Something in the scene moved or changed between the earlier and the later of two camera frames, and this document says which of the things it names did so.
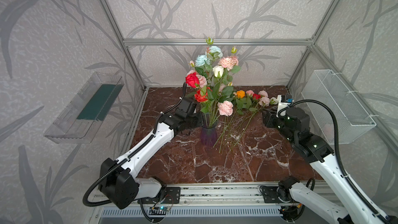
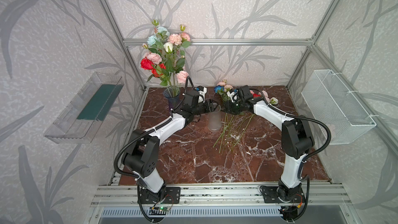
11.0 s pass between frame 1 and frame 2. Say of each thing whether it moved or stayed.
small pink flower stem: moved
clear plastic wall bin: stayed
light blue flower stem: moved
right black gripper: moved
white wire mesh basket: stayed
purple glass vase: moved
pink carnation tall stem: moved
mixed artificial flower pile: stayed
